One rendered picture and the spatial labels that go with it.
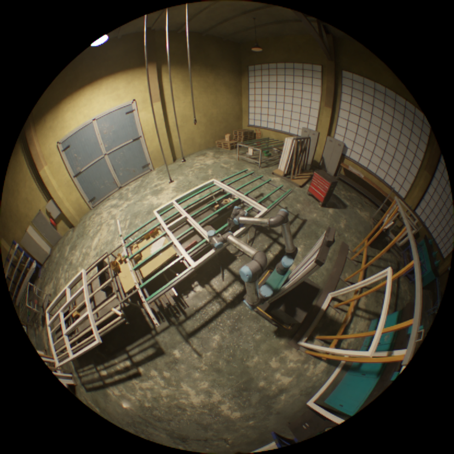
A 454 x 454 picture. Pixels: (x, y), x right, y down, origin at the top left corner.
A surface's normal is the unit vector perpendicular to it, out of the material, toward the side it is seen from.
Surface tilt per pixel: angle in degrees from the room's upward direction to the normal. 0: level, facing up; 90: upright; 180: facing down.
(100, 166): 90
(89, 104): 90
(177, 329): 0
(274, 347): 0
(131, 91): 90
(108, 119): 90
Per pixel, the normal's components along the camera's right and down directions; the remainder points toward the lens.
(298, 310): -0.04, -0.65
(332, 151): -0.74, 0.53
